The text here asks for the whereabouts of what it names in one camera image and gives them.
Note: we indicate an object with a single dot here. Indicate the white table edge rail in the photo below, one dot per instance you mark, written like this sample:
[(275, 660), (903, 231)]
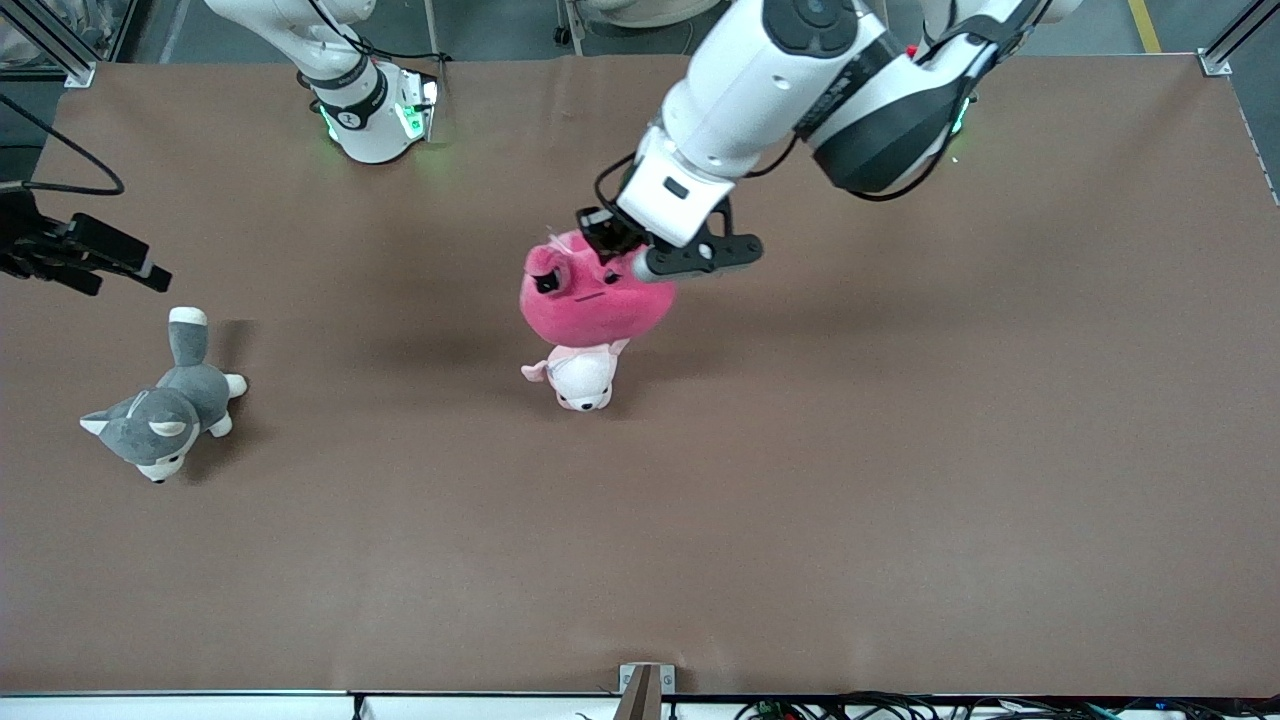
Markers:
[(180, 705)]

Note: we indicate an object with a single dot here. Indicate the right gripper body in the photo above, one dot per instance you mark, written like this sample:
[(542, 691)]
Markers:
[(30, 250)]

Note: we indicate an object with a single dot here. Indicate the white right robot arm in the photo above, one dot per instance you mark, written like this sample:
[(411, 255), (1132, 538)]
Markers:
[(365, 110)]

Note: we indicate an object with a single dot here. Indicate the grey white husky plush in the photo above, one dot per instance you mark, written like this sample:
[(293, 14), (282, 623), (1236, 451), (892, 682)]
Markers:
[(165, 410)]

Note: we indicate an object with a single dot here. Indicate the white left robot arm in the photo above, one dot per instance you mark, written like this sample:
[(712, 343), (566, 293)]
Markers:
[(800, 80)]

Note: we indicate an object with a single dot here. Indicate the metal bracket with brown post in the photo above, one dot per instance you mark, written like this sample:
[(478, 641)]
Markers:
[(645, 690)]

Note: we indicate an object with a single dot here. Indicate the hot pink round plush toy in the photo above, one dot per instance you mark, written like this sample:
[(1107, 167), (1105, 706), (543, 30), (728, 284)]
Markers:
[(590, 310)]

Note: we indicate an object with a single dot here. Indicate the aluminium frame post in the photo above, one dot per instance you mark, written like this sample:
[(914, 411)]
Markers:
[(55, 45), (1235, 40)]

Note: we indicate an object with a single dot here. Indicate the pale pink dog plush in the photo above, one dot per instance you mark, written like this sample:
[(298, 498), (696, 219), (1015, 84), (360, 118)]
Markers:
[(582, 380)]

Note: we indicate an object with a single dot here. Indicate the beige round base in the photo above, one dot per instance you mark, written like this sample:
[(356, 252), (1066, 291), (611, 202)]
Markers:
[(645, 10)]

